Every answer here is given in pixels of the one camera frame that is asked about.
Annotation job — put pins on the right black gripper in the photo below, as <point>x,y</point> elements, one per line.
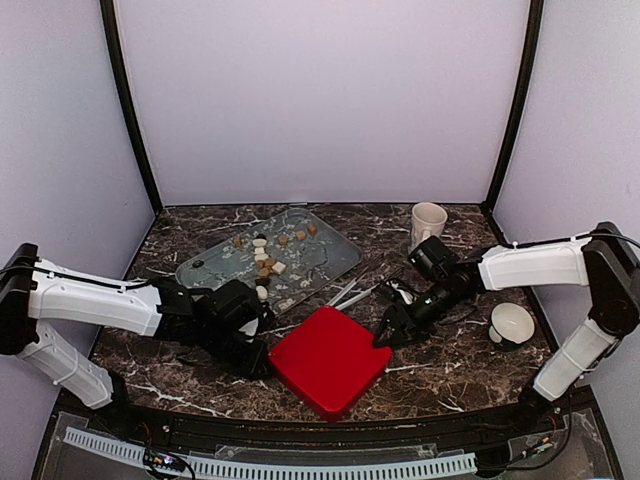
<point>395,314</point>

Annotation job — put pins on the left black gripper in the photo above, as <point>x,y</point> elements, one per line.
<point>253,366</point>

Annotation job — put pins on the black frame post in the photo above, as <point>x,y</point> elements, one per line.
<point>525,71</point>
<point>124,93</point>

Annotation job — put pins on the cream ceramic mug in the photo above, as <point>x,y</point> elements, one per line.
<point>427,220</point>

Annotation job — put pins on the red tin lid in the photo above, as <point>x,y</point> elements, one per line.
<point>329,362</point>

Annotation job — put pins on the white swirl chocolate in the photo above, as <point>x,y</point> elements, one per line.
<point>262,292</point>

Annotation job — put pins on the glass floral serving tray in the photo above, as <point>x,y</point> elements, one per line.
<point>294,269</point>

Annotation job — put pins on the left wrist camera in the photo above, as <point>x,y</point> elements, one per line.
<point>253,327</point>

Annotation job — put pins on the left black frame post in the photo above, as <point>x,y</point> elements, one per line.
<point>124,93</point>

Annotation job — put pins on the white cable duct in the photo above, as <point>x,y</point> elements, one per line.
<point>235,462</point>

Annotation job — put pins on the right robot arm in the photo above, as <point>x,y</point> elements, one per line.
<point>596,271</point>

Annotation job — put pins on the white black bowl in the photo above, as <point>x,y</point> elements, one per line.
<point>511,326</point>

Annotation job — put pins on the right black frame post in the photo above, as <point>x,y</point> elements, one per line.
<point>525,71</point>

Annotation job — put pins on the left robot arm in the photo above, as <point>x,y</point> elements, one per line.
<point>35,291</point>

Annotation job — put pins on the black front rail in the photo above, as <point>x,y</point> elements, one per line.
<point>267,415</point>

